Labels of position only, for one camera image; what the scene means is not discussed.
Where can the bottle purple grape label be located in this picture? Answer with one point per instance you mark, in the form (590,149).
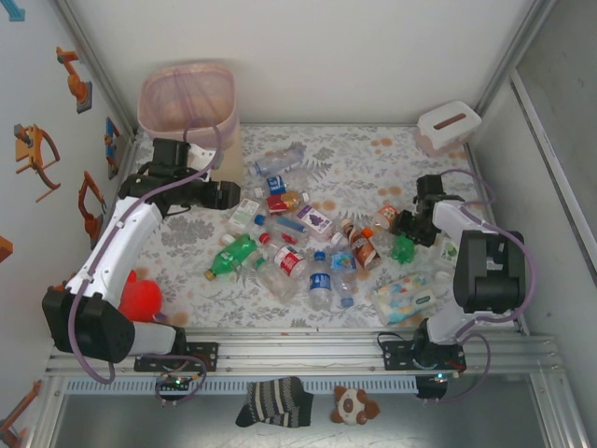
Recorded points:
(313,218)

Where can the aluminium corner post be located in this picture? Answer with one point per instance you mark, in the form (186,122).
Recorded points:
(98,65)
(513,51)

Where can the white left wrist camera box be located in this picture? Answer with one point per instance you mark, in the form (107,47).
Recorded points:
(203,156)

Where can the bottle lime green label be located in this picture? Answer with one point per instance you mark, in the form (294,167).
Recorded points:
(445,249)

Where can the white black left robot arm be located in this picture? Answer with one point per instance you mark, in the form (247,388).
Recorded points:
(126,233)

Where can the crushed clear bottle red cap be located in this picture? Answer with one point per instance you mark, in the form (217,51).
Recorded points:
(264,238)

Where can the clear bottle orange cap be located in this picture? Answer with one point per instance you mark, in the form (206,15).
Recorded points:
(382,242)

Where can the clear bottle blue white label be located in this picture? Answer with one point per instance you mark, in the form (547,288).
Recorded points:
(276,185)

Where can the water bottle dark blue label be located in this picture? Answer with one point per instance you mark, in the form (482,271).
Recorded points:
(319,282)

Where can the bottle red yellow label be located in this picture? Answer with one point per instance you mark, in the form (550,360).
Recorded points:
(280,203)

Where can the white pink tissue box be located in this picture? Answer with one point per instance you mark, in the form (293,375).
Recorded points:
(448,128)

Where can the orange block wall model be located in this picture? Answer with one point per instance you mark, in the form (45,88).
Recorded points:
(4,249)

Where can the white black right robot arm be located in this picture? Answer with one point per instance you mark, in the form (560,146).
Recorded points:
(490,270)

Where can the black white striped sock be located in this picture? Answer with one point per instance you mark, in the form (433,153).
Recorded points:
(275,401)

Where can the brown coffee drink bottle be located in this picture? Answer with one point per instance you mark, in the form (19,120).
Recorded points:
(364,252)

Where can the floral table cloth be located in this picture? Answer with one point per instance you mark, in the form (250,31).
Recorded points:
(350,154)

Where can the clear bottle red white label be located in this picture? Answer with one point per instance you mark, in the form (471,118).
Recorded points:
(287,260)

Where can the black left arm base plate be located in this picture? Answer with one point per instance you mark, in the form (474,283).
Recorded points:
(205,354)

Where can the blue orange wall model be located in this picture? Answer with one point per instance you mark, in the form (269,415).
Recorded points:
(112,144)

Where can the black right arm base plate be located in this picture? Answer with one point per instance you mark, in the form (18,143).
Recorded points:
(396,354)

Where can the crushed bottle light blue label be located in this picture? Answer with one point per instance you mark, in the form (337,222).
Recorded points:
(344,262)

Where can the crushed clear bottle blue cap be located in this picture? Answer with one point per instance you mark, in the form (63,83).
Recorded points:
(287,224)

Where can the small circuit board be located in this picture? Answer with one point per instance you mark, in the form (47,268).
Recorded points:
(175,382)

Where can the white window frame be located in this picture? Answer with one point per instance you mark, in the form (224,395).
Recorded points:
(552,163)

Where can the crushed green bottle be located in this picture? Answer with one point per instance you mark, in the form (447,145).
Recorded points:
(405,249)

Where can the green soda bottle yellow cap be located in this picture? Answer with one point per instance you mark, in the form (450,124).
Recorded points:
(231,254)

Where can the orange claw wall model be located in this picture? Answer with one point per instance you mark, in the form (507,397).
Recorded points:
(28,154)

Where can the clear bottle green cap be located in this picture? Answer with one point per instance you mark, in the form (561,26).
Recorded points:
(280,287)

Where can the bottle white green label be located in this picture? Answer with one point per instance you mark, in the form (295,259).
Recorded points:
(245,212)

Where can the soft tissue pack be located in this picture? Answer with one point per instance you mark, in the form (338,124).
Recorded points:
(406,298)

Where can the red plush toy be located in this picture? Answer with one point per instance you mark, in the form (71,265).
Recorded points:
(142,296)

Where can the aluminium table rail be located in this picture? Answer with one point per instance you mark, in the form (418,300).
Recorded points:
(303,350)

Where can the brown white plush toy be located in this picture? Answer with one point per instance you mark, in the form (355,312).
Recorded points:
(352,406)

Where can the beige bin with pink liner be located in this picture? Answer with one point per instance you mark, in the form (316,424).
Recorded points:
(228,154)

